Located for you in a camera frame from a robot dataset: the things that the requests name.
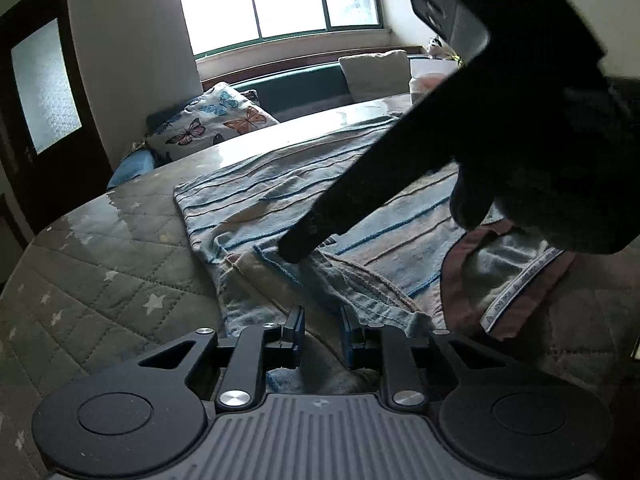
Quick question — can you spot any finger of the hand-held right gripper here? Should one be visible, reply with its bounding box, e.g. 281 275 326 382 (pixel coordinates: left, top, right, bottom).
277 42 506 264

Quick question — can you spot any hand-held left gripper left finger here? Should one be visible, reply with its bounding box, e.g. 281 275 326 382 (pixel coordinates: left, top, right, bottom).
137 305 307 411

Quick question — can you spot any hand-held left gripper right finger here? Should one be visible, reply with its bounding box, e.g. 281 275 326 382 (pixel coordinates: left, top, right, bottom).
340 305 506 411

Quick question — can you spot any person's right hand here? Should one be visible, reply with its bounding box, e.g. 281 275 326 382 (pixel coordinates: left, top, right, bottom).
449 77 640 257

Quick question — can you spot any tissue box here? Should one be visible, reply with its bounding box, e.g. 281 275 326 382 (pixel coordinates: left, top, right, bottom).
409 72 451 106

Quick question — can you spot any plain white pillow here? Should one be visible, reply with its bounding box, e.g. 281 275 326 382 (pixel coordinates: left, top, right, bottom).
339 50 412 103

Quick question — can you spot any teal upholstered bench sofa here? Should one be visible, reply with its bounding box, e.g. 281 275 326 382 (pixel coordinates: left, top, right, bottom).
200 60 416 123

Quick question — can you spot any butterfly print pillow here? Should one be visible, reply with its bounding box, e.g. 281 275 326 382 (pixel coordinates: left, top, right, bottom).
146 82 280 163

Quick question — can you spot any quilted star tablecloth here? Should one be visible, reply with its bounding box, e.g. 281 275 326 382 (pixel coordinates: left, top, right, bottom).
0 95 640 480

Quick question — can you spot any blue seat cushion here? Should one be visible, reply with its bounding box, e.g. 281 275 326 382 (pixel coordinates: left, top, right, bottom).
107 147 156 191

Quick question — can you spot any dark wooden glass door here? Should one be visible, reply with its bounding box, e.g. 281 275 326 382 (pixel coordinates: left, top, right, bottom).
0 0 113 233

